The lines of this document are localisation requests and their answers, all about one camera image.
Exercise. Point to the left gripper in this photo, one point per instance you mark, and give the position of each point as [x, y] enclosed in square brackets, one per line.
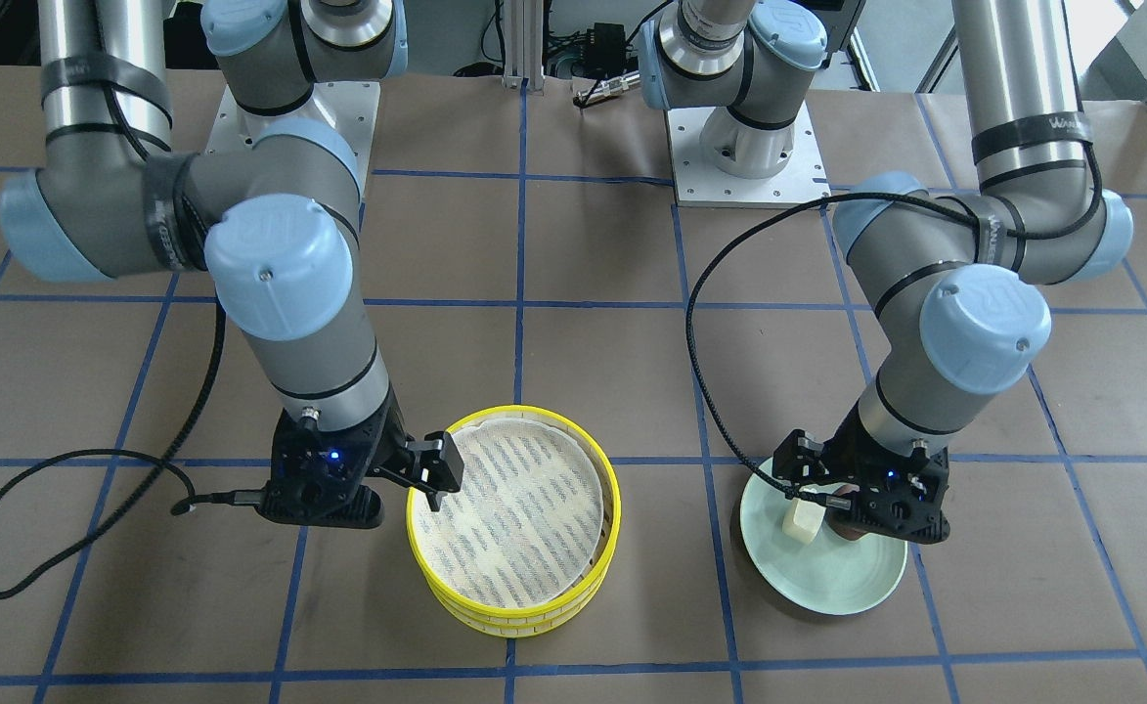
[848, 436]

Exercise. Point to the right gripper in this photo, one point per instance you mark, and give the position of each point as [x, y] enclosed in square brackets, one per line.
[384, 436]

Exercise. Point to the white steamed bun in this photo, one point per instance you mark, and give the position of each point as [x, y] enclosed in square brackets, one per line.
[802, 520]

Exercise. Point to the yellow steamer layer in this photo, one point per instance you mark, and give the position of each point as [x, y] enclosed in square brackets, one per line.
[526, 622]
[539, 501]

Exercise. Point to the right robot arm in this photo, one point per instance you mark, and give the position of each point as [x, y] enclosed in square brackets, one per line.
[273, 223]

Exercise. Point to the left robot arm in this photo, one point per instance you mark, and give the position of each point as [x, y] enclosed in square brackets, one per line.
[954, 281]

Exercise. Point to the brown steamed bun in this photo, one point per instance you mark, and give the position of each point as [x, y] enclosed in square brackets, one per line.
[845, 531]

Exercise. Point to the light green plate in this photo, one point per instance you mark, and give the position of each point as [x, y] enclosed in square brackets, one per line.
[826, 574]

